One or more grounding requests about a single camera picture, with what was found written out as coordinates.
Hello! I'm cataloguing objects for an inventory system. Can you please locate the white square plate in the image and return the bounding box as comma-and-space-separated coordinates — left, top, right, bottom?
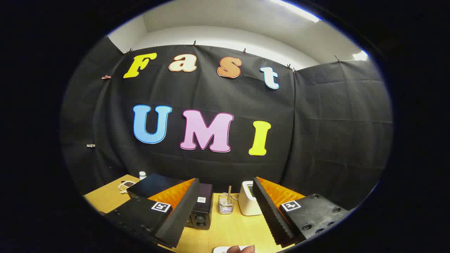
213, 245, 254, 253

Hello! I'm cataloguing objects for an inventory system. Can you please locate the small dish of beans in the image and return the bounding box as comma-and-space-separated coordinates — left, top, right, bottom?
118, 180, 136, 194

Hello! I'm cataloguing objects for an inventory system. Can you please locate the wire mesh holder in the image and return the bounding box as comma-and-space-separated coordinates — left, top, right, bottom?
218, 195, 235, 215

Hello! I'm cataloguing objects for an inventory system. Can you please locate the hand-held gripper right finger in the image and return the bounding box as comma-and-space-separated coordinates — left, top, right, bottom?
252, 177, 350, 246

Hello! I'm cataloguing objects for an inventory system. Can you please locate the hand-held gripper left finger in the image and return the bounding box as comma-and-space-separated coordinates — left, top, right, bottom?
105, 178, 200, 249

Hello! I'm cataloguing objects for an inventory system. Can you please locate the white boxy toaster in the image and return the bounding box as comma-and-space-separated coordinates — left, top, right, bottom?
238, 181, 263, 216

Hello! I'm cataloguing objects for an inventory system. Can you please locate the black toaster oven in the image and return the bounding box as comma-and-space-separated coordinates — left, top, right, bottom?
127, 173, 214, 231

